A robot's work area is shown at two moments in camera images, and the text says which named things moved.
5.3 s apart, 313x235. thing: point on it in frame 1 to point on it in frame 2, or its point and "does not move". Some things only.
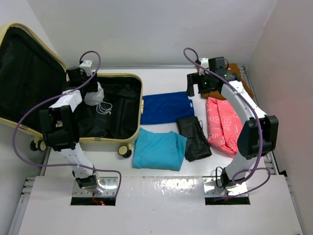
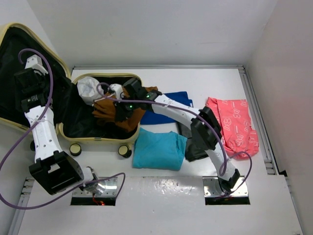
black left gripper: x=93 y=87 to x=40 y=77
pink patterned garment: x=223 y=121 does not move
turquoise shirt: x=160 y=151 does not move
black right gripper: x=195 y=78 to x=121 y=114
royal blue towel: x=166 y=108 does not move
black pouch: x=197 y=145 does not move
